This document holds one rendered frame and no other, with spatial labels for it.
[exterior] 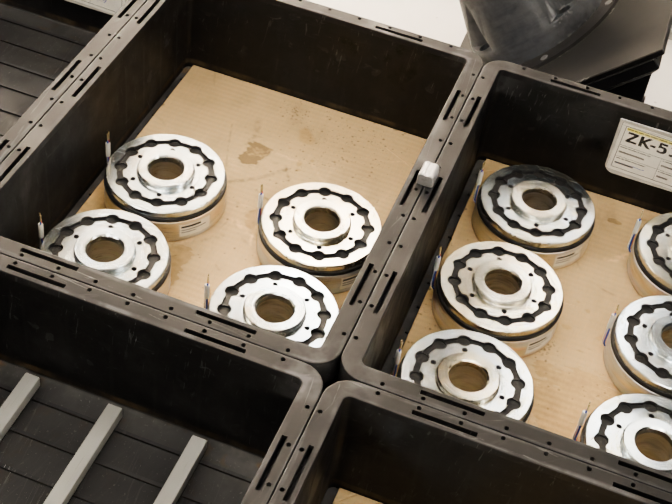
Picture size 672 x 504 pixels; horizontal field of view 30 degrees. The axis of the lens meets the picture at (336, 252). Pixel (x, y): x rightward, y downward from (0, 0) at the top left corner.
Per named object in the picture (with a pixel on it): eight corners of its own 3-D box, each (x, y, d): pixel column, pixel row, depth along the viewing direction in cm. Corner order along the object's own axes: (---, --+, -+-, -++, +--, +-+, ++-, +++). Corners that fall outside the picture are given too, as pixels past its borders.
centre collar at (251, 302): (252, 283, 98) (253, 277, 98) (313, 298, 98) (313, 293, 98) (234, 327, 95) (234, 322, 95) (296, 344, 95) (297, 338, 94)
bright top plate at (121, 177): (139, 125, 111) (139, 120, 111) (243, 160, 109) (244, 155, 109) (83, 194, 104) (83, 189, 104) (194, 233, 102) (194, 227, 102)
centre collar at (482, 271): (478, 257, 103) (479, 252, 103) (536, 273, 103) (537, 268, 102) (465, 298, 100) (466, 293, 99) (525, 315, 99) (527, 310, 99)
